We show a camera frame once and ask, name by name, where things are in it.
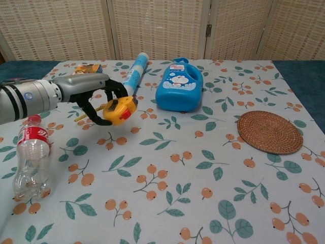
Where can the round woven rattan coaster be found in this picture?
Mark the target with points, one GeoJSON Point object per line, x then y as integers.
{"type": "Point", "coordinates": [270, 132]}

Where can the floral printed tablecloth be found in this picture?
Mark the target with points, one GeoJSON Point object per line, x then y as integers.
{"type": "Point", "coordinates": [162, 178]}

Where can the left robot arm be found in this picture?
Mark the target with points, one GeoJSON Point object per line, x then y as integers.
{"type": "Point", "coordinates": [25, 99]}

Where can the clear cola bottle red label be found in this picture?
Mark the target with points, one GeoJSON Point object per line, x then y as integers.
{"type": "Point", "coordinates": [31, 157]}

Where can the metal screen hinge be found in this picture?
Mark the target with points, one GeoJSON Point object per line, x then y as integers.
{"type": "Point", "coordinates": [209, 30]}

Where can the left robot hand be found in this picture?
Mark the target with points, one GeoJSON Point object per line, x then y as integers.
{"type": "Point", "coordinates": [78, 86]}

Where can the yellow tape measure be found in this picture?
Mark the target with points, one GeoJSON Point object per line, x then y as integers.
{"type": "Point", "coordinates": [119, 111]}

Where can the blue white film roll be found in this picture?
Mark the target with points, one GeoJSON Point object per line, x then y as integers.
{"type": "Point", "coordinates": [134, 73]}

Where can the blue and yellow carton box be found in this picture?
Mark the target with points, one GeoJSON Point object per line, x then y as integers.
{"type": "Point", "coordinates": [89, 68]}

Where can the woven folding screen panel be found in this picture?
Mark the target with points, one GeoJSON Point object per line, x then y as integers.
{"type": "Point", "coordinates": [157, 28]}
{"type": "Point", "coordinates": [56, 28]}
{"type": "Point", "coordinates": [297, 28]}
{"type": "Point", "coordinates": [238, 28]}

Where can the blue detergent bottle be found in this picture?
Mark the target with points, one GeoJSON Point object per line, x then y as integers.
{"type": "Point", "coordinates": [177, 94]}

